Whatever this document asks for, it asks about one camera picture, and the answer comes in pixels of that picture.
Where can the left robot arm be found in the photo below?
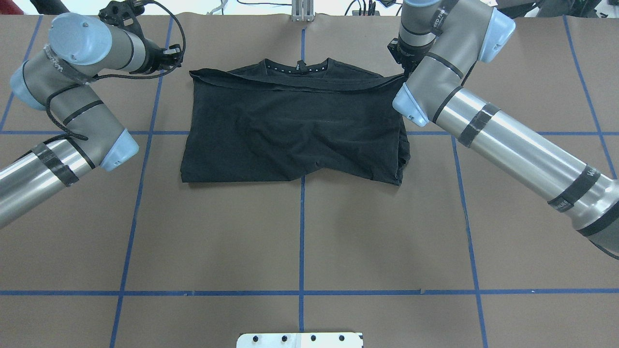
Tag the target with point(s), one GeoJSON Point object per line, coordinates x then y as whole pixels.
{"type": "Point", "coordinates": [58, 81]}

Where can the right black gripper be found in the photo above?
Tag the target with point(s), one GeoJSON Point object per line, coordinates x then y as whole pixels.
{"type": "Point", "coordinates": [405, 56]}

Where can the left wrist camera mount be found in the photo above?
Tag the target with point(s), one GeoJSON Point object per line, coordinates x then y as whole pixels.
{"type": "Point", "coordinates": [123, 14]}

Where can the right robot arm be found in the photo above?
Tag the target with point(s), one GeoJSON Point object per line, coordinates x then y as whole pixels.
{"type": "Point", "coordinates": [438, 42]}

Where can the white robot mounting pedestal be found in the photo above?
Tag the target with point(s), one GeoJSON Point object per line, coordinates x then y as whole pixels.
{"type": "Point", "coordinates": [301, 340]}

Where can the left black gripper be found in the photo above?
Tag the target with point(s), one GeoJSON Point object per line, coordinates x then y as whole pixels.
{"type": "Point", "coordinates": [155, 56]}

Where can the black printed t-shirt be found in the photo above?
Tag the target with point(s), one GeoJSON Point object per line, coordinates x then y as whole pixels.
{"type": "Point", "coordinates": [271, 122]}

